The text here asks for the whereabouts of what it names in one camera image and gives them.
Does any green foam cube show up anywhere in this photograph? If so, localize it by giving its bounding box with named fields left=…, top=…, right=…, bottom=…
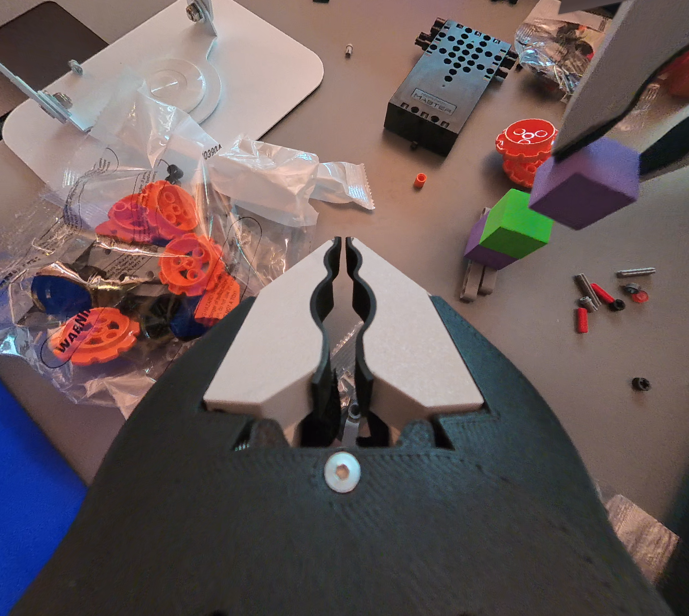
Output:
left=478, top=189, right=554, bottom=260

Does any white metal stand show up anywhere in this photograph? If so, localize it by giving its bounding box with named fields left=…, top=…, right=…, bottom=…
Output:
left=0, top=0, right=325, bottom=181

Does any clear bag of grey parts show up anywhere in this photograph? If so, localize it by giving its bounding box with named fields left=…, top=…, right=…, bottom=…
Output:
left=603, top=495, right=680, bottom=582

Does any clear bag of orange gears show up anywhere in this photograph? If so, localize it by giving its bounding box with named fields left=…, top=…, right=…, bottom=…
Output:
left=0, top=72, right=324, bottom=407

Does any white plastic pouch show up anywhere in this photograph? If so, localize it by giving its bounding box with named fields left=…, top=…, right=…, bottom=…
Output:
left=200, top=137, right=376, bottom=229

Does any small clear bag of parts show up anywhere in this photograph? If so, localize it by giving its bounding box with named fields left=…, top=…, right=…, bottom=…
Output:
left=514, top=0, right=611, bottom=102

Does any purple foam cube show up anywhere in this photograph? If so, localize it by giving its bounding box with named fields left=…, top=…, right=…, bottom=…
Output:
left=529, top=137, right=641, bottom=230
left=464, top=207, right=520, bottom=271

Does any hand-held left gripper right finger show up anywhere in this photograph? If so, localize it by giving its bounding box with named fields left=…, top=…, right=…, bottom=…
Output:
left=346, top=236, right=484, bottom=442

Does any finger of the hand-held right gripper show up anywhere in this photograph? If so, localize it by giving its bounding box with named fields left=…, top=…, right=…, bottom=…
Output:
left=638, top=104, right=689, bottom=179
left=553, top=0, right=689, bottom=161

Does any black perforated control box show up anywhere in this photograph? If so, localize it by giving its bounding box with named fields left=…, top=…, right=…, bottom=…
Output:
left=385, top=18, right=520, bottom=156

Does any orange gear stack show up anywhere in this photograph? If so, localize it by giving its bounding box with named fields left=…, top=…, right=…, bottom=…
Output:
left=495, top=119, right=558, bottom=190

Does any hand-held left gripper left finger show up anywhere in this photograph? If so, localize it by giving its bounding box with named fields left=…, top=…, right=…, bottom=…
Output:
left=202, top=236, right=345, bottom=444

